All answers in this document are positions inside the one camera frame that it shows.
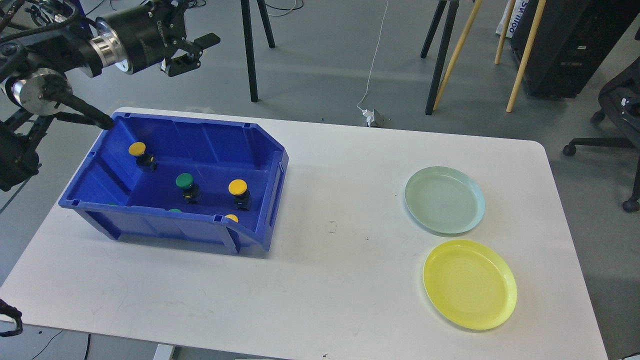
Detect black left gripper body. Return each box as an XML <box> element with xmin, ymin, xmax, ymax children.
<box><xmin>95</xmin><ymin>0</ymin><xmax>190</xmax><ymax>75</ymax></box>

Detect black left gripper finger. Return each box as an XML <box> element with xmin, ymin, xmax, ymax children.
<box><xmin>167</xmin><ymin>53</ymin><xmax>202</xmax><ymax>77</ymax></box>
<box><xmin>186</xmin><ymin>33</ymin><xmax>221</xmax><ymax>55</ymax></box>

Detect yellow push button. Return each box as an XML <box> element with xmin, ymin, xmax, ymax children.
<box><xmin>128</xmin><ymin>141</ymin><xmax>158</xmax><ymax>173</ymax></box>
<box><xmin>228</xmin><ymin>178</ymin><xmax>251</xmax><ymax>211</ymax></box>

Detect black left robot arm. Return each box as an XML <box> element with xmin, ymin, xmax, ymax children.
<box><xmin>0</xmin><ymin>0</ymin><xmax>221</xmax><ymax>192</ymax></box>

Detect yellow push button front edge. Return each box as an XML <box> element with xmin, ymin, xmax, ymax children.
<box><xmin>224</xmin><ymin>214</ymin><xmax>239</xmax><ymax>223</ymax></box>

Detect light green plate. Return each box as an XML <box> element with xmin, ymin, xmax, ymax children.
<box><xmin>404</xmin><ymin>166</ymin><xmax>486</xmax><ymax>236</ymax></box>

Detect yellow plate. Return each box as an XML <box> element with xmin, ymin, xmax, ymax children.
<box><xmin>422</xmin><ymin>239</ymin><xmax>518</xmax><ymax>331</ymax></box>

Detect black tripod stand left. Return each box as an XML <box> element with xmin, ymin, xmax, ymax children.
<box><xmin>240</xmin><ymin>0</ymin><xmax>275</xmax><ymax>103</ymax></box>

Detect black tripod stand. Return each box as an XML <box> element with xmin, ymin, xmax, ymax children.
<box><xmin>420</xmin><ymin>0</ymin><xmax>460</xmax><ymax>116</ymax></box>
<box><xmin>240</xmin><ymin>0</ymin><xmax>275</xmax><ymax>103</ymax></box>

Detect blue plastic storage bin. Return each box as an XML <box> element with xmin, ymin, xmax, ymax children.
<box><xmin>58</xmin><ymin>111</ymin><xmax>289</xmax><ymax>255</ymax></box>

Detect black tripod stand right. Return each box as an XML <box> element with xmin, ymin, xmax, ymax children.
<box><xmin>420</xmin><ymin>0</ymin><xmax>460</xmax><ymax>116</ymax></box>

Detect white printed bag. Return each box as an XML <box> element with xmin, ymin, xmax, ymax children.
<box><xmin>495</xmin><ymin>0</ymin><xmax>529</xmax><ymax>38</ymax></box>

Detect wooden easel legs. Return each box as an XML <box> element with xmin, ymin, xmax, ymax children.
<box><xmin>432</xmin><ymin>0</ymin><xmax>547</xmax><ymax>113</ymax></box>

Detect black cabinet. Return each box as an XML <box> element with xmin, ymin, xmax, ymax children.
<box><xmin>522</xmin><ymin>0</ymin><xmax>640</xmax><ymax>98</ymax></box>

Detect black office chair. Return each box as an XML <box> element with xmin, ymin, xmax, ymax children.
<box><xmin>563</xmin><ymin>56</ymin><xmax>640</xmax><ymax>213</ymax></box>

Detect black floor cable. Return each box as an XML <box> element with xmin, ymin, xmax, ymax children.
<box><xmin>80</xmin><ymin>0</ymin><xmax>305</xmax><ymax>18</ymax></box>

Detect white cable with plug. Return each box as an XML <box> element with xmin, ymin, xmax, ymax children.
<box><xmin>356</xmin><ymin>0</ymin><xmax>390</xmax><ymax>128</ymax></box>

